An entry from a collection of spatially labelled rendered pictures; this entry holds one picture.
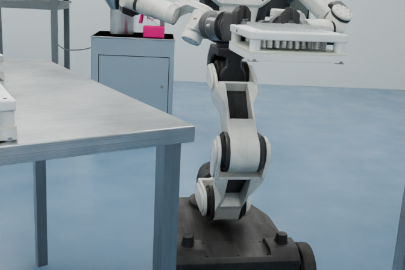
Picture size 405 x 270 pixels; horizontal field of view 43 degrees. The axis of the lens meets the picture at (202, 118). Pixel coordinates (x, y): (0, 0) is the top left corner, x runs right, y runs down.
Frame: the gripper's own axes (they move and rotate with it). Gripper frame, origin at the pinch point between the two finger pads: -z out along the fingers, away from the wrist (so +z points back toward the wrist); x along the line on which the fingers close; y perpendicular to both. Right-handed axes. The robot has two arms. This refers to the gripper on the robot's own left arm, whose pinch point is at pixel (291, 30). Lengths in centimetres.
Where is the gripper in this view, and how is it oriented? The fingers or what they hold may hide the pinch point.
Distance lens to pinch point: 152.6
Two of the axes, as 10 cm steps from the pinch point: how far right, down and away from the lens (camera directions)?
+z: -0.2, -2.2, 9.8
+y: -10.0, -0.4, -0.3
